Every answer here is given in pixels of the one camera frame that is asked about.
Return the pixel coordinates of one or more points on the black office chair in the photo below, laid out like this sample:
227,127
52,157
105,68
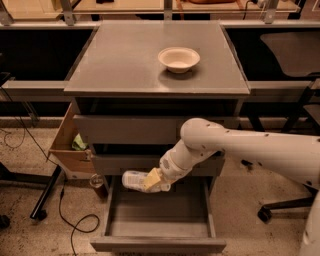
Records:
265,212

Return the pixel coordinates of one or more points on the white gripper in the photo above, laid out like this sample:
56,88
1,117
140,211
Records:
167,167

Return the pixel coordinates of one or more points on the grey drawer cabinet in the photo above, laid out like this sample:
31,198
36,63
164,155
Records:
120,75

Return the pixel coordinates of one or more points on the black table leg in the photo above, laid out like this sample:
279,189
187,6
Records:
38,212

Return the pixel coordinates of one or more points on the brown glass jar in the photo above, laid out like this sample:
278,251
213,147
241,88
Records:
97,183

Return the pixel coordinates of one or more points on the green crumpled bag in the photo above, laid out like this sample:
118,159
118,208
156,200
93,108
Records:
78,144

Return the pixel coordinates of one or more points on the brown cardboard box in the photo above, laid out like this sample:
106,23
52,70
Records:
76,163

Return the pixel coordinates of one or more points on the grey top drawer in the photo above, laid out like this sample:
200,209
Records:
134,130

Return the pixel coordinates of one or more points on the grey middle drawer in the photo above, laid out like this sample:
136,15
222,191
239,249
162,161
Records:
118,164

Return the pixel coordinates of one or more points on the white paper bowl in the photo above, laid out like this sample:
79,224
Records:
178,60

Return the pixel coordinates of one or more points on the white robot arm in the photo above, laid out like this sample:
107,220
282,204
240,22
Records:
294,156

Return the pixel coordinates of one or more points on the grey open bottom drawer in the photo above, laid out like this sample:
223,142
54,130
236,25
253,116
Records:
177,221

